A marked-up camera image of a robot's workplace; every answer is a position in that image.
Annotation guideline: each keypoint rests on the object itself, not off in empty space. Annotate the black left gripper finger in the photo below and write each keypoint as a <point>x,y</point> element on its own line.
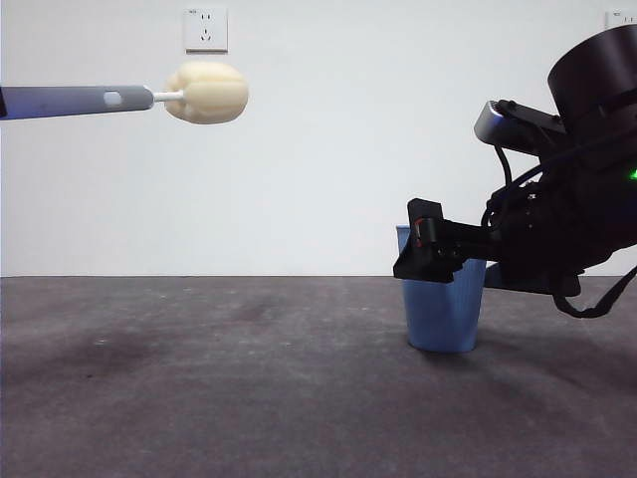
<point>2,103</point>

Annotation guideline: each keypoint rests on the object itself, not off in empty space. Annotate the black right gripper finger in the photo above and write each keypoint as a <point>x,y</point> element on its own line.
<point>527,285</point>
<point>423,259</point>

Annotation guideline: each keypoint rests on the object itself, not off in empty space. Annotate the blue ribbed plastic cup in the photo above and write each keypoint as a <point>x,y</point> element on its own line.
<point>443,318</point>

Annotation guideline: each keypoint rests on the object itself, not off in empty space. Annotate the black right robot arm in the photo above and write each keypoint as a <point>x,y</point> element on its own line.
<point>592,74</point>

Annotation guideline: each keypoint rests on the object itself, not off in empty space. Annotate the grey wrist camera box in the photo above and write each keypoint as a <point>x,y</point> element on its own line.
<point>517,127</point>

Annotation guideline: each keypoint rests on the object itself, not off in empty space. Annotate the white wall socket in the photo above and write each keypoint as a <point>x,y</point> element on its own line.
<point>207,31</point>
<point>617,19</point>

